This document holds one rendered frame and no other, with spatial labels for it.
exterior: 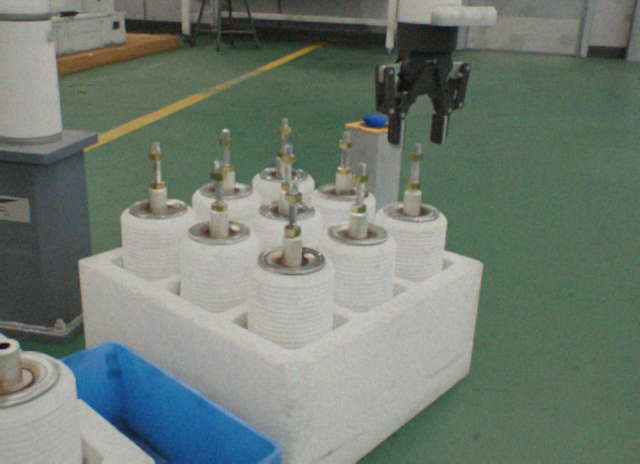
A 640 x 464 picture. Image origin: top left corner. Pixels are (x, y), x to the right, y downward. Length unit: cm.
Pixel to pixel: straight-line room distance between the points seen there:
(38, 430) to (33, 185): 57
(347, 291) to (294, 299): 11
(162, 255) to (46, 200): 25
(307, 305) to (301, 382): 8
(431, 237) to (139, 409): 42
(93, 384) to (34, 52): 46
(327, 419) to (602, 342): 59
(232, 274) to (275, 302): 10
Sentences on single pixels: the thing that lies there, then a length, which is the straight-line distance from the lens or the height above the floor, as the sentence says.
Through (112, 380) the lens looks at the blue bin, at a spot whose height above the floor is 7.
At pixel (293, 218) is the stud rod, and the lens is 74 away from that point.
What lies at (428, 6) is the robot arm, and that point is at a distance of 85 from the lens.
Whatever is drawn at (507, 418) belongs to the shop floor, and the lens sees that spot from 99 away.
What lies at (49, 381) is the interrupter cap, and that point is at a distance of 57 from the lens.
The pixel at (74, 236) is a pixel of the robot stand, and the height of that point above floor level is 15.
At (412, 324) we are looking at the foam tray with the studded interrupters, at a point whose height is 15.
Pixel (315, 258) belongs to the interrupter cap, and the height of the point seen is 25.
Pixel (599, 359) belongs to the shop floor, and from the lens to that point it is 118.
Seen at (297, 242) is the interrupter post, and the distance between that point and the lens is 75.
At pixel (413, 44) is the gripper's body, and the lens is 86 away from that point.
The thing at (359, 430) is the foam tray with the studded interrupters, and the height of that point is 5.
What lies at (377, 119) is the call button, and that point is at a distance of 114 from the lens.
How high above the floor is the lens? 55
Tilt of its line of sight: 20 degrees down
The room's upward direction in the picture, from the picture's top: 2 degrees clockwise
